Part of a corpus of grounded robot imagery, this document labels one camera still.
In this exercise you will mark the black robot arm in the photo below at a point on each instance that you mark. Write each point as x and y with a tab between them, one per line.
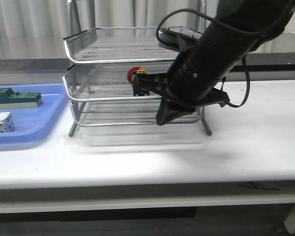
239	27

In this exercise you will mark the white circuit breaker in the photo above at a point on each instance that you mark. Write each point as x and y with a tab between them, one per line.
6	122

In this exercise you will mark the green terminal block module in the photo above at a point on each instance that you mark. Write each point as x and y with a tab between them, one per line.
10	99

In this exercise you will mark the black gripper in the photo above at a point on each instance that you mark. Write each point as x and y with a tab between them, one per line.
183	84

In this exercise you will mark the red emergency stop button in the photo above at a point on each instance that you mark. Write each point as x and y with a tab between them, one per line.
131	75

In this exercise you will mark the blue plastic tray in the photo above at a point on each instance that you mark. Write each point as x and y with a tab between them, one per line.
32	125

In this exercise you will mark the grey stone counter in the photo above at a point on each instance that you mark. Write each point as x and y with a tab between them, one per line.
48	53

